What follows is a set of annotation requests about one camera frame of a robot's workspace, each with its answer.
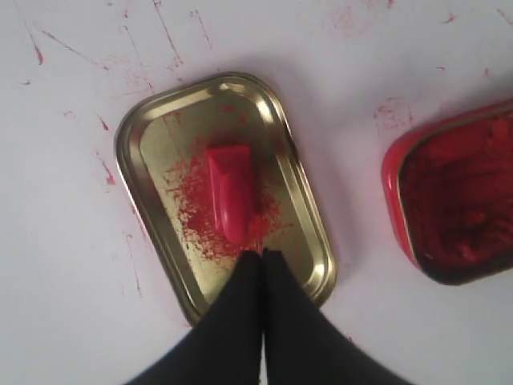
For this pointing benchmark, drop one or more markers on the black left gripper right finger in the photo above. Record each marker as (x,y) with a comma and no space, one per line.
(301,345)

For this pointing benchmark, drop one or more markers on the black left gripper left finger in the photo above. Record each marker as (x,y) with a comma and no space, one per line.
(224,347)

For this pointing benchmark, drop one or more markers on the red plastic stamp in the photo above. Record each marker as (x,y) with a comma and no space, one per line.
(231,185)

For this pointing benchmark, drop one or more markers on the red ink paste tin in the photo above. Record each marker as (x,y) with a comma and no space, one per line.
(448,190)

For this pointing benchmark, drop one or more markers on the gold metal tin lid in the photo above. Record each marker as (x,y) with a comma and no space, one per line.
(159,148)

